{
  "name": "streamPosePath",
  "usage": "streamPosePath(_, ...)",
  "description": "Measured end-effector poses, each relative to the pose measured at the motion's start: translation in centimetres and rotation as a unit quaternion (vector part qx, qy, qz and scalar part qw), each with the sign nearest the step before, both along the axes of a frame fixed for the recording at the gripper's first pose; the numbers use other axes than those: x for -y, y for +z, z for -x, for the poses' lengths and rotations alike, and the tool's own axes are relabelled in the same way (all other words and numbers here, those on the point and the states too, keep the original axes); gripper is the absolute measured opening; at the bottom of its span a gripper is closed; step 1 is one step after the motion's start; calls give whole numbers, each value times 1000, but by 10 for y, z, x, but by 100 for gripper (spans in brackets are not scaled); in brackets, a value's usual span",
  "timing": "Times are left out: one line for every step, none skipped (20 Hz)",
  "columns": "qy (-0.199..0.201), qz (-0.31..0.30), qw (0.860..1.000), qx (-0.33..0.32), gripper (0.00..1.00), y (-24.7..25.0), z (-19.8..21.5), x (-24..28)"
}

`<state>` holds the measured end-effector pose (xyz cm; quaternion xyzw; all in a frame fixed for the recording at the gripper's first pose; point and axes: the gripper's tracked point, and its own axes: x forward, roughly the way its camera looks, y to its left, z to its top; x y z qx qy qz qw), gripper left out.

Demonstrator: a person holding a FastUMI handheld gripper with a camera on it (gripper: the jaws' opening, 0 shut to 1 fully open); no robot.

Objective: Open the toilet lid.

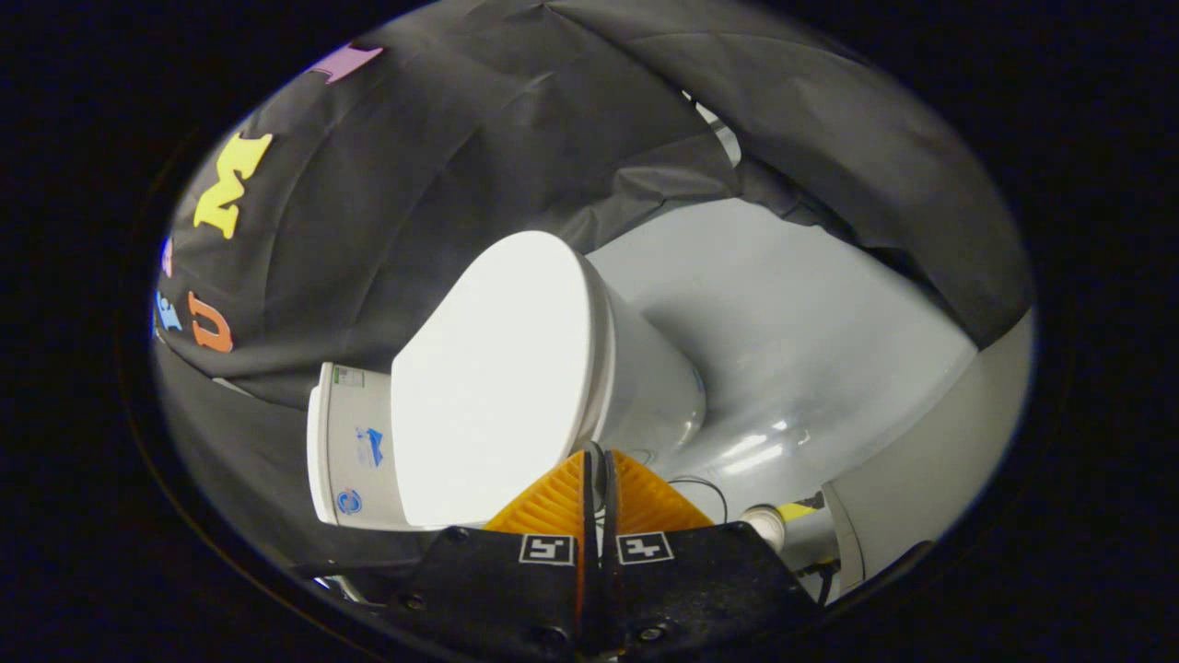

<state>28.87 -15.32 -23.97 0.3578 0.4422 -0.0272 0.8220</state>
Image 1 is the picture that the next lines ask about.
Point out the white plastic pipe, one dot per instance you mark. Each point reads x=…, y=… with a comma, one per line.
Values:
x=764, y=527

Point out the white toilet lid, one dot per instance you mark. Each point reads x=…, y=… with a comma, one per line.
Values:
x=497, y=387

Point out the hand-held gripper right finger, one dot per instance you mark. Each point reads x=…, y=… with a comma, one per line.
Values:
x=682, y=589

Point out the black backdrop cloth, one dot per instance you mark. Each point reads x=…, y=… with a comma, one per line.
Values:
x=461, y=166

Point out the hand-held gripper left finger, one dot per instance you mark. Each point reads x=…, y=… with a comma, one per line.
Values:
x=516, y=589

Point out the white ceramic toilet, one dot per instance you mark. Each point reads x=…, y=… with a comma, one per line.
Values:
x=645, y=387

